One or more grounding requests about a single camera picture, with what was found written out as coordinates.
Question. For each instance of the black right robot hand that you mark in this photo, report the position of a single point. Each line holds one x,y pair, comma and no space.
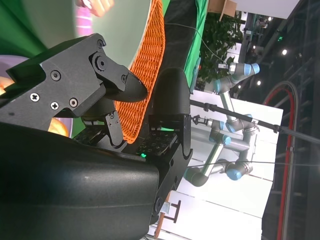
75,187

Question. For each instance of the smooth orange bagel bread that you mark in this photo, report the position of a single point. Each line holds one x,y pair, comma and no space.
58,127

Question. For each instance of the grey blue-jointed robot arm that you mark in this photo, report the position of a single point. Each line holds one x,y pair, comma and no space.
240,70
225,140

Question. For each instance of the lavender plate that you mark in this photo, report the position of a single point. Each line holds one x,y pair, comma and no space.
15,61

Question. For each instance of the orange wicker basket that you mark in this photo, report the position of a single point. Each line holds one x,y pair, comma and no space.
150,62

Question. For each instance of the magenta layered cake slice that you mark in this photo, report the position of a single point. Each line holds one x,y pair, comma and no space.
83,23

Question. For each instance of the pink layered cake slice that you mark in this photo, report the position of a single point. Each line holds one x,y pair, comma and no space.
100,6

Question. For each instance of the black tripod pole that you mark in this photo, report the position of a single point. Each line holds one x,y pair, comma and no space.
225,111

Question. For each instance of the green tablecloth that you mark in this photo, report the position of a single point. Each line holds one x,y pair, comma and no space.
17,25

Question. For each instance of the black backdrop cloth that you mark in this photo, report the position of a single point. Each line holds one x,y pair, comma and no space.
177,37

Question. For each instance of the green leafy plant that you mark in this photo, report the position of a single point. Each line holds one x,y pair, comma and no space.
220,37

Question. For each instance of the brown cardboard box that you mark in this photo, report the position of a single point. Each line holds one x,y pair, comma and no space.
223,7

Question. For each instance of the white partition panel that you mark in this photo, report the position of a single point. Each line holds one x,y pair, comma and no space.
267,7

